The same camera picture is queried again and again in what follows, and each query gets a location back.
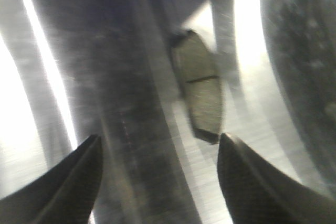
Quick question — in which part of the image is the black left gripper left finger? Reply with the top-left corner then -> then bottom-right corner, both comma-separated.
1,135 -> 102,223

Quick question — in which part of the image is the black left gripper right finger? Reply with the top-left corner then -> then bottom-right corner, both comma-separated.
217,133 -> 335,223

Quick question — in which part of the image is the grey brake pad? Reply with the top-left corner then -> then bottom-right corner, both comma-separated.
170,30 -> 224,145

